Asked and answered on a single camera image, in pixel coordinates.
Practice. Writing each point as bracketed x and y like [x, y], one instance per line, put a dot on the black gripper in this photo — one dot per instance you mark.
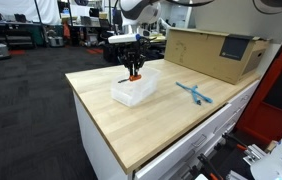
[132, 53]

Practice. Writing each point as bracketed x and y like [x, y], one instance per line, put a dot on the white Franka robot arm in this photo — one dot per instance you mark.
[141, 10]

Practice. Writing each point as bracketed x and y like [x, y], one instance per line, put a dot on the clear plastic box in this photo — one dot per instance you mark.
[131, 93]

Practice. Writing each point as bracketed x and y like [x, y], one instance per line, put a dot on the large cardboard box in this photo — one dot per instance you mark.
[194, 50]

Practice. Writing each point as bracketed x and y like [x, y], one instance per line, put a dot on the black cluttered work table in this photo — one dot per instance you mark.
[111, 53]

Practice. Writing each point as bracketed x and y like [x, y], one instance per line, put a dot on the red floor mat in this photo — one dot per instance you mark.
[95, 51]
[17, 52]

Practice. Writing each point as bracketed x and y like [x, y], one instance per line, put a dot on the orange cloth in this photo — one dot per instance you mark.
[67, 31]

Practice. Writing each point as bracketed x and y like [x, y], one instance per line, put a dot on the white drawer workbench cabinet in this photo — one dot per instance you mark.
[91, 146]

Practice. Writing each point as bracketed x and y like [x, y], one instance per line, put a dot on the black backdrop pole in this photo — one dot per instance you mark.
[40, 23]

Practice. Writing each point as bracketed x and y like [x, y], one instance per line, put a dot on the dark green table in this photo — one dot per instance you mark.
[31, 33]

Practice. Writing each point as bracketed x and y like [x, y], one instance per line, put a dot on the black orange clamp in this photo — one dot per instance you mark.
[207, 165]
[234, 141]

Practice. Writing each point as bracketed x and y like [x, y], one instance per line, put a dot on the red metal cabinet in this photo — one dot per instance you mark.
[257, 113]

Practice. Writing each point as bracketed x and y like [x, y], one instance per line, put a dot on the white backdrop curtain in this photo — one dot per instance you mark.
[11, 6]

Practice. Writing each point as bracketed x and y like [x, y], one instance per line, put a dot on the silver metal bracket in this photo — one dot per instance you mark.
[256, 155]

